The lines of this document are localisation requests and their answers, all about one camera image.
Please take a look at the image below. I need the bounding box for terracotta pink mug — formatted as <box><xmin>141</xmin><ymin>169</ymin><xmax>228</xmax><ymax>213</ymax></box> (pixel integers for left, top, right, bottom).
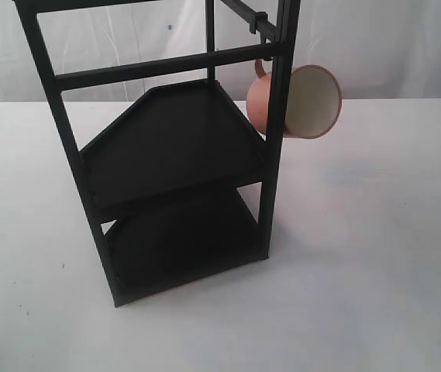
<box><xmin>246</xmin><ymin>59</ymin><xmax>342</xmax><ymax>140</ymax></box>

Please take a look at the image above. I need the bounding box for white backdrop cloth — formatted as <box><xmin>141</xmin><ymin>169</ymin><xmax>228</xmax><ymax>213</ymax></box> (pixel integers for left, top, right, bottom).
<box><xmin>0</xmin><ymin>1</ymin><xmax>441</xmax><ymax>101</ymax></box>

